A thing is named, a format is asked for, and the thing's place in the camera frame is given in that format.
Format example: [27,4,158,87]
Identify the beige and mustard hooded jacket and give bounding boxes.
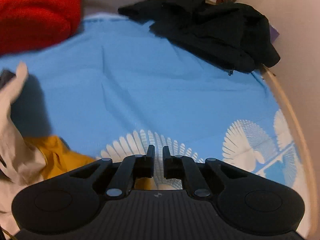
[0,61,157,238]

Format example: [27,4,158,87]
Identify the black jacket pile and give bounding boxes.
[118,0,280,73]

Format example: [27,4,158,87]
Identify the blue white patterned bedsheet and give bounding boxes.
[0,13,313,238]

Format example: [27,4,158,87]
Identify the red folded quilt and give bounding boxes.
[1,0,81,54]

